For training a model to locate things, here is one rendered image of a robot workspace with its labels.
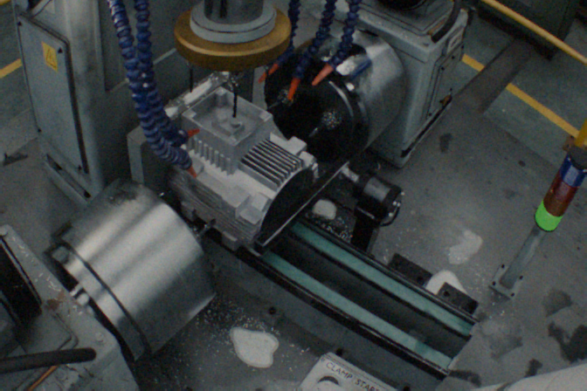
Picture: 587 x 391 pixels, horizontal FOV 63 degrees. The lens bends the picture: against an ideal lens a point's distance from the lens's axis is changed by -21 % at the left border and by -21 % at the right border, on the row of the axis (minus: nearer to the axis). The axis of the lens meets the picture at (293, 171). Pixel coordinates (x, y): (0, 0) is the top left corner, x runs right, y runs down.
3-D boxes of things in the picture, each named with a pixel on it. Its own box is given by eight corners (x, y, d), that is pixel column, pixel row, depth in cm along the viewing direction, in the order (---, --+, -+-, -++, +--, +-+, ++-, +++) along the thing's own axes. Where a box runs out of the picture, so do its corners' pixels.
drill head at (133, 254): (17, 338, 86) (-32, 264, 68) (136, 231, 108) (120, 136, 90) (104, 429, 77) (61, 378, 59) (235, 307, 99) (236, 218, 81)
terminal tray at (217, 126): (181, 146, 102) (180, 114, 97) (220, 115, 109) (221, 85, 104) (231, 179, 98) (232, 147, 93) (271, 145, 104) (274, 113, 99)
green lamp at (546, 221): (531, 222, 103) (539, 208, 100) (539, 205, 107) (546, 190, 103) (552, 236, 101) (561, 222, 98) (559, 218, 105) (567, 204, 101)
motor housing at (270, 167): (169, 215, 111) (163, 143, 97) (231, 161, 122) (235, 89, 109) (250, 272, 104) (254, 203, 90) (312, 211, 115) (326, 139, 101)
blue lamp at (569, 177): (555, 176, 93) (564, 160, 90) (562, 160, 97) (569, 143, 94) (578, 192, 91) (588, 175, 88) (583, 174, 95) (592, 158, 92)
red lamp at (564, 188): (548, 193, 97) (555, 176, 93) (554, 175, 100) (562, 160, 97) (569, 207, 95) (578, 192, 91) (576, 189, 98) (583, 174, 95)
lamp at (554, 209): (539, 208, 100) (548, 193, 97) (546, 190, 103) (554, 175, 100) (561, 222, 98) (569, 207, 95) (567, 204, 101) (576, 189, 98)
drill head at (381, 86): (233, 149, 125) (238, 53, 107) (339, 66, 150) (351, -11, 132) (332, 209, 117) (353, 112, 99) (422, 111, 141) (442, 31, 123)
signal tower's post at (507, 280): (487, 286, 119) (561, 157, 89) (500, 264, 124) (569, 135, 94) (513, 301, 117) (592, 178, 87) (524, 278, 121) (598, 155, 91)
